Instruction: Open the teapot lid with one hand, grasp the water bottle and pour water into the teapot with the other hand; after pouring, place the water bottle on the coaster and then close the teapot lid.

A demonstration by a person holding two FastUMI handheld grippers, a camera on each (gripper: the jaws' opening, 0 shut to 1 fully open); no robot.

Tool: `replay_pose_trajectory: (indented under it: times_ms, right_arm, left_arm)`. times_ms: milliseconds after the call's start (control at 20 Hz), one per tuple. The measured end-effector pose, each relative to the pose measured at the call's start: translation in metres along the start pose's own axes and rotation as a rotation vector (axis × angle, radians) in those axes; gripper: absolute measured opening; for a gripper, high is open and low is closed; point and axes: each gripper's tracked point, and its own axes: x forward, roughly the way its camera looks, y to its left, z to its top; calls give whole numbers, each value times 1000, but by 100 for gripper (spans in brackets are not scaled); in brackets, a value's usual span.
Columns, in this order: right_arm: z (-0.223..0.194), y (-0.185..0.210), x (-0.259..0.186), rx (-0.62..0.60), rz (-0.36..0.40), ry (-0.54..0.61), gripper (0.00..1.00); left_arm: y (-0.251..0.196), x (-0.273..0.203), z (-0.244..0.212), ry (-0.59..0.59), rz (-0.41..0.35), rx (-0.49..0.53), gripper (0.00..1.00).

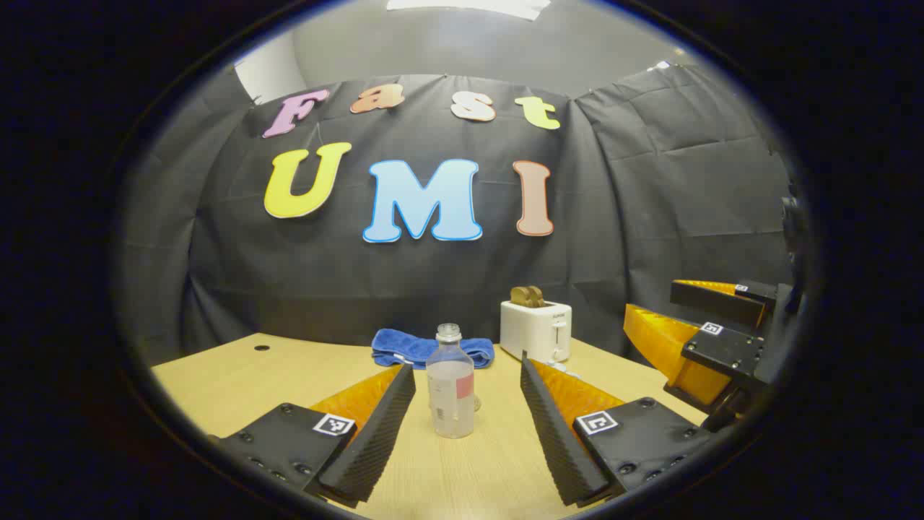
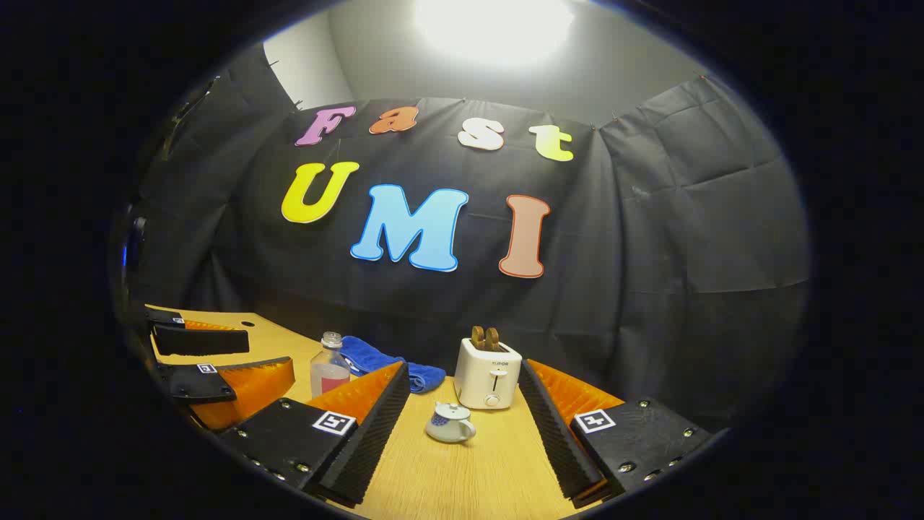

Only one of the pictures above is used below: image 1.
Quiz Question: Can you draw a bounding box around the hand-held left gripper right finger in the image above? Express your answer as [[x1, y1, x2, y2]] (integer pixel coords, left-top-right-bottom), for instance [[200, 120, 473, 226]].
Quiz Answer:
[[520, 352, 715, 508]]

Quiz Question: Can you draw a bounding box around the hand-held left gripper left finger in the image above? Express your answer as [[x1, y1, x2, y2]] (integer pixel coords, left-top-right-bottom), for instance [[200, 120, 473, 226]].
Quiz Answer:
[[209, 363, 417, 506]]

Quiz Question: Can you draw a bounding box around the clear plastic water bottle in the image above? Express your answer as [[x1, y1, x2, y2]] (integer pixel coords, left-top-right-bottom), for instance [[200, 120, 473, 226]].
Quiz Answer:
[[426, 323, 477, 440]]

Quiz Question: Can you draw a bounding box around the blue folded towel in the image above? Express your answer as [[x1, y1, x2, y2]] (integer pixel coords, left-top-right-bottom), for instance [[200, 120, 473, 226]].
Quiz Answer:
[[371, 329, 496, 371]]

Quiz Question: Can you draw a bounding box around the white toaster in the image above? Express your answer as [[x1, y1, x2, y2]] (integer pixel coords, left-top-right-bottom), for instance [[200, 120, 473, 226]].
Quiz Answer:
[[500, 300, 573, 364]]

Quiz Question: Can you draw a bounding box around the ceiling light panel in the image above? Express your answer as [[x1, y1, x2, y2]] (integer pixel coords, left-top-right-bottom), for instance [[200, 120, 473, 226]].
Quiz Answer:
[[386, 0, 551, 21]]

